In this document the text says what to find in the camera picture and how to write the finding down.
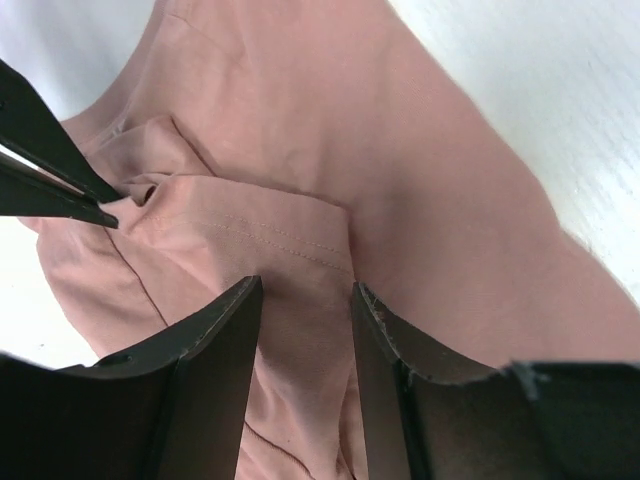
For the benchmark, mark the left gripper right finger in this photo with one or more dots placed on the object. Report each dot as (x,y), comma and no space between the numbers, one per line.
(425,407)

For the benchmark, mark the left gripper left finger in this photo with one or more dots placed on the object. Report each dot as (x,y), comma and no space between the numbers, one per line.
(171,406)

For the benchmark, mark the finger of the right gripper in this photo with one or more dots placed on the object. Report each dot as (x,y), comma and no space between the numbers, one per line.
(26,192)
(29,129)

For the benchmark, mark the pink t shirt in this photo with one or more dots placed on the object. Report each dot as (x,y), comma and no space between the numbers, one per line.
(315,144)

